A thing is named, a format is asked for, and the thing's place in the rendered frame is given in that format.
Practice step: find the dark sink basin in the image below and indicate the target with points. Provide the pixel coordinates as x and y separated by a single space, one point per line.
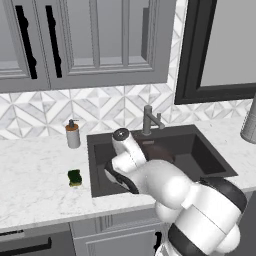
206 156

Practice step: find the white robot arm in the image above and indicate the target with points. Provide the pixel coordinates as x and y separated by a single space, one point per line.
203 216

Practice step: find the green yellow sponge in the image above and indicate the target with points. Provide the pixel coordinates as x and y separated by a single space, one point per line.
75 178

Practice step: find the grey lower cupboard front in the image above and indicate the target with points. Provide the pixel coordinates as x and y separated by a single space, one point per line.
113 233

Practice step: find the black window frame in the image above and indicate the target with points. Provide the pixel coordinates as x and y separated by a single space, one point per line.
188 50

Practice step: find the grey metal tap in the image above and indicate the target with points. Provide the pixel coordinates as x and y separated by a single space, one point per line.
147 120

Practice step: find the dark grey dishwasher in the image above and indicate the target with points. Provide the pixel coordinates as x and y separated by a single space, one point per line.
63 241

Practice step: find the grey narrow upper cupboard door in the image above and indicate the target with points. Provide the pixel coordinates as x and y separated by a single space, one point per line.
8 43

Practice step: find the grey wide upper cupboard door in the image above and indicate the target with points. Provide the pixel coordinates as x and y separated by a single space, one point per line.
110 75

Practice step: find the white soap dispenser brown top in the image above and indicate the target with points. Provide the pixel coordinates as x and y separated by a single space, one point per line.
73 136

